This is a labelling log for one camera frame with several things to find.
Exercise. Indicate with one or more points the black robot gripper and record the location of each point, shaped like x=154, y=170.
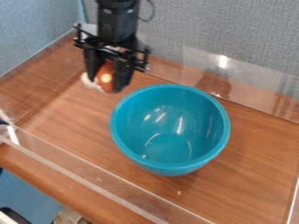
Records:
x=111, y=40

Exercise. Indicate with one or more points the brown and white toy mushroom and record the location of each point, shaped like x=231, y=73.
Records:
x=103, y=82

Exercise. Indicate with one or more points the blue plastic bowl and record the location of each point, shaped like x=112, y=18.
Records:
x=171, y=128

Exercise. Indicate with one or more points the clear acrylic back barrier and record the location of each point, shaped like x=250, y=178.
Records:
x=231, y=79

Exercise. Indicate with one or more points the clear acrylic barrier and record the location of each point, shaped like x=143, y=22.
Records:
x=44, y=156
x=231, y=79

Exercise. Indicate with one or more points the clear acrylic front barrier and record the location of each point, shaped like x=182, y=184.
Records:
x=44, y=156

